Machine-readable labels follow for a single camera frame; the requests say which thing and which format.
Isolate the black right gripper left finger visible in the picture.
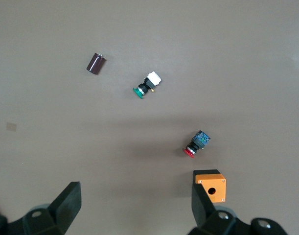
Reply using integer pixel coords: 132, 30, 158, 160
7, 181, 82, 235

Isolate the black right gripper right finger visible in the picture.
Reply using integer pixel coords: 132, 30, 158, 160
188, 183, 287, 235

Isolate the dark brown cylindrical capacitor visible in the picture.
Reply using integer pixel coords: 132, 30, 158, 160
86, 52, 108, 75

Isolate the orange button enclosure box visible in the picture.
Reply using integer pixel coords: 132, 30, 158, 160
193, 169, 227, 203

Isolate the red push button switch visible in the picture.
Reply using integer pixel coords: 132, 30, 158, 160
183, 130, 211, 159

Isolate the green push button switch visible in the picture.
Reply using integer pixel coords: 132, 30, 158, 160
132, 71, 162, 100

